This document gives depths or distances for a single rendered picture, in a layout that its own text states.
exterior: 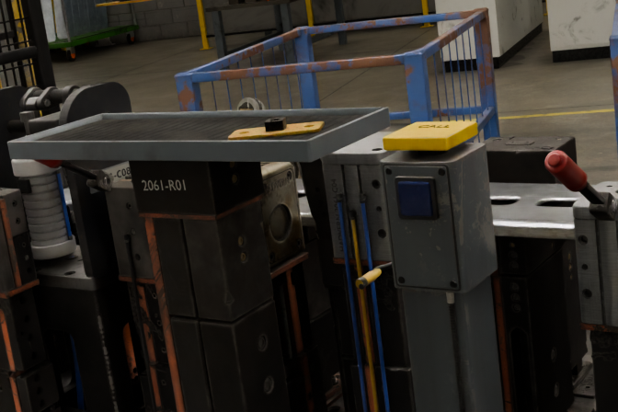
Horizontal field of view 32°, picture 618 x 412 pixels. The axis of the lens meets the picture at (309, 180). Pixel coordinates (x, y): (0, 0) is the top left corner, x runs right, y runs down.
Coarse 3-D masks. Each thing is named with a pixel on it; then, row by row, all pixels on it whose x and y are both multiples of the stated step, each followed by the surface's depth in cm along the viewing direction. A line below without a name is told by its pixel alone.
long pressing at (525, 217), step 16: (64, 192) 163; (304, 192) 143; (496, 192) 130; (512, 192) 129; (528, 192) 128; (544, 192) 127; (560, 192) 126; (576, 192) 125; (304, 208) 135; (496, 208) 123; (512, 208) 122; (528, 208) 122; (544, 208) 121; (560, 208) 120; (304, 224) 131; (496, 224) 117; (512, 224) 116; (528, 224) 115; (544, 224) 114; (560, 224) 113
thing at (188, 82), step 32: (288, 32) 434; (320, 32) 444; (448, 32) 358; (480, 32) 415; (224, 64) 370; (288, 64) 329; (320, 64) 325; (352, 64) 322; (384, 64) 319; (416, 64) 315; (480, 64) 425; (192, 96) 341; (256, 96) 399; (416, 96) 318; (480, 96) 409; (480, 128) 397
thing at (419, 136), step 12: (396, 132) 91; (408, 132) 90; (420, 132) 89; (432, 132) 89; (444, 132) 88; (456, 132) 88; (468, 132) 90; (384, 144) 90; (396, 144) 89; (408, 144) 88; (420, 144) 88; (432, 144) 87; (444, 144) 87; (456, 144) 88
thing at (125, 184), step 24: (120, 192) 125; (120, 216) 126; (120, 240) 127; (144, 240) 125; (120, 264) 128; (144, 264) 126; (144, 288) 129; (144, 312) 130; (144, 336) 131; (144, 384) 132; (168, 384) 130; (168, 408) 131
